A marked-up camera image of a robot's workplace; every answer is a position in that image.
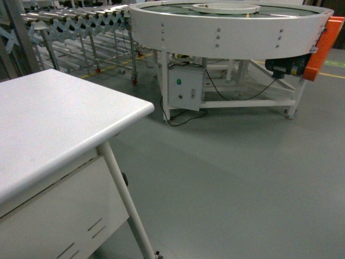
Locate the grey control box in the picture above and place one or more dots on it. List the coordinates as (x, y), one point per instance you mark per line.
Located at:
(185, 88)

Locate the round white turntable conveyor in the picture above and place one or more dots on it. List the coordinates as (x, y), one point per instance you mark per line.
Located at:
(226, 37)

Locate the black electric motor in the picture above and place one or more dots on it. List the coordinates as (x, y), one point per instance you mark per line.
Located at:
(290, 66)

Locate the expandable roller conveyor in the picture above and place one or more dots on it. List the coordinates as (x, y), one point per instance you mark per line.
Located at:
(68, 39)

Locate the orange motor guard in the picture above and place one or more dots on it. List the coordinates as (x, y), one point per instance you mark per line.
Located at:
(324, 45)

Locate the white table frame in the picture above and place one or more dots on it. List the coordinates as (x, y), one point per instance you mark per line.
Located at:
(75, 214)

